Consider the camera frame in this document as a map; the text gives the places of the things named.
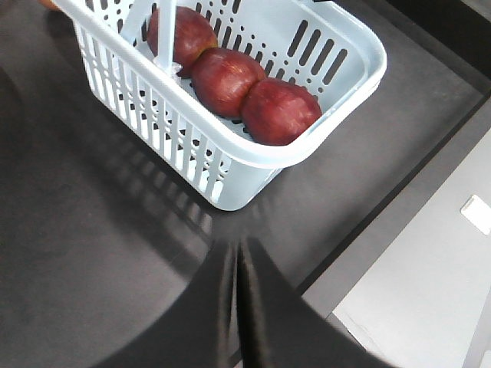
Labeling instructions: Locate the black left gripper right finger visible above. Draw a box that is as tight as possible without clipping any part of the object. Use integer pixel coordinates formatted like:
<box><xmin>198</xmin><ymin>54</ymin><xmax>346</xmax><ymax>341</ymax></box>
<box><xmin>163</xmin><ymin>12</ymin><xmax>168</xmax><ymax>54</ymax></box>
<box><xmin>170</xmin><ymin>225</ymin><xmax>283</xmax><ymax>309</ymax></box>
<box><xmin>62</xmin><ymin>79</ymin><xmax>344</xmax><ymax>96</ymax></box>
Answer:
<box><xmin>236</xmin><ymin>238</ymin><xmax>387</xmax><ymax>367</ymax></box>

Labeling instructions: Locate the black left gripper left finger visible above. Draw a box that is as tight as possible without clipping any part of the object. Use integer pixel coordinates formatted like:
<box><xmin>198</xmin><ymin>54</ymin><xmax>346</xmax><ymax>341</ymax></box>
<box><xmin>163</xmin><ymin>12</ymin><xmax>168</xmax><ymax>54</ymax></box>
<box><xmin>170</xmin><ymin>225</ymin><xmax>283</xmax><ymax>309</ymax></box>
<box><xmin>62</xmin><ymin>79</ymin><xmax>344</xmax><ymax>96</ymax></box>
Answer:
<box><xmin>96</xmin><ymin>241</ymin><xmax>237</xmax><ymax>367</ymax></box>

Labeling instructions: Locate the red apple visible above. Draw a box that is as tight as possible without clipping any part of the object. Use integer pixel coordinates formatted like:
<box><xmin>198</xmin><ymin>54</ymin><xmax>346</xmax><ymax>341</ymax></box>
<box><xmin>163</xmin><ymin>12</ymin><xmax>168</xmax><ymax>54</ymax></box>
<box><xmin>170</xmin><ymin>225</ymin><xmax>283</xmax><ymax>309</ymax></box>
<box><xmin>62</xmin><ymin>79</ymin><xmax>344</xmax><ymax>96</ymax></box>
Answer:
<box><xmin>191</xmin><ymin>48</ymin><xmax>265</xmax><ymax>118</ymax></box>
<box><xmin>147</xmin><ymin>5</ymin><xmax>219</xmax><ymax>76</ymax></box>
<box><xmin>241</xmin><ymin>77</ymin><xmax>322</xmax><ymax>146</ymax></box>

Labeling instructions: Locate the light blue plastic basket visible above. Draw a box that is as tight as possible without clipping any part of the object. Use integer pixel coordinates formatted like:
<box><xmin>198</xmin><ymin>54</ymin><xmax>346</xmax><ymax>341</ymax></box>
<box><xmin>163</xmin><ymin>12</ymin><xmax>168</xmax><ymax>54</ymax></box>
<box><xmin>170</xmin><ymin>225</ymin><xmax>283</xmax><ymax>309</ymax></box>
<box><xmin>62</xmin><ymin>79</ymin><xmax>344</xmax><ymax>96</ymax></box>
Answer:
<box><xmin>58</xmin><ymin>1</ymin><xmax>387</xmax><ymax>211</ymax></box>

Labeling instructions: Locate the black wood produce stand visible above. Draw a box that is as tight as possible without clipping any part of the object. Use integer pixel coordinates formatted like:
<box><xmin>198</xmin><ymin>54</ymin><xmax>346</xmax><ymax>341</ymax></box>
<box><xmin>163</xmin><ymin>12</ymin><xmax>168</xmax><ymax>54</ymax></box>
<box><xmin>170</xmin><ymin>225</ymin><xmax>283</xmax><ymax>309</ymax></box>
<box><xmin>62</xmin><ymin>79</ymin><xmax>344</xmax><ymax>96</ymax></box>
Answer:
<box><xmin>0</xmin><ymin>0</ymin><xmax>491</xmax><ymax>368</ymax></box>

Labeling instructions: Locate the metal floor outlet plate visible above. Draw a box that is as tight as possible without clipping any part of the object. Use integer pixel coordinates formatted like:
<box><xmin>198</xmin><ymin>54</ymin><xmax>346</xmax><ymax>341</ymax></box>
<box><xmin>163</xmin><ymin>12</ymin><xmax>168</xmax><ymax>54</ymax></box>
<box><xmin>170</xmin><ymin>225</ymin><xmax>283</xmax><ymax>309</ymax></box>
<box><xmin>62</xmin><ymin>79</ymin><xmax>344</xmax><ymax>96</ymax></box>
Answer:
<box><xmin>460</xmin><ymin>194</ymin><xmax>491</xmax><ymax>235</ymax></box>

